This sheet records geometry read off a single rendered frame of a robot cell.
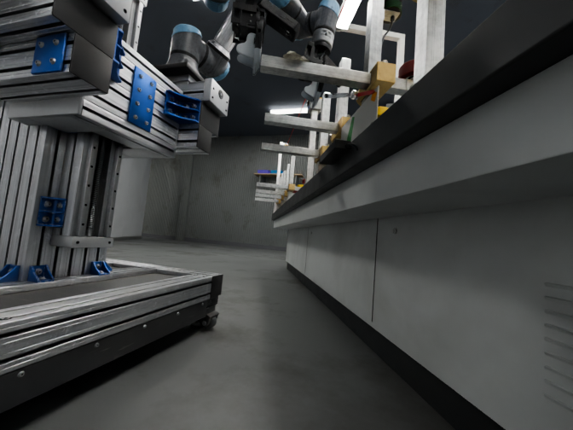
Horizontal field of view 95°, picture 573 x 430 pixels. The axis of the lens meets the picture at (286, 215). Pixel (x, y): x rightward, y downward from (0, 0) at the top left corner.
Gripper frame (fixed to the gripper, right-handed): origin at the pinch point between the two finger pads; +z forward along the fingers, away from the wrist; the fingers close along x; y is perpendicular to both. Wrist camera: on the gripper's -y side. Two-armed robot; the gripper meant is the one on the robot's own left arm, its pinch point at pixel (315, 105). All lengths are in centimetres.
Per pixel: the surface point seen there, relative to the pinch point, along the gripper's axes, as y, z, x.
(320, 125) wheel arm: -3.0, 6.8, 1.2
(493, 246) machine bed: -32, 37, 47
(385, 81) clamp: -9.0, 2.3, 30.1
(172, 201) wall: 204, 75, -857
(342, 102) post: -10.7, -5.4, -3.0
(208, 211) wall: 80, 79, -787
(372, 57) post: -7.8, -8.0, 21.7
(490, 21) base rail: -3, 13, 64
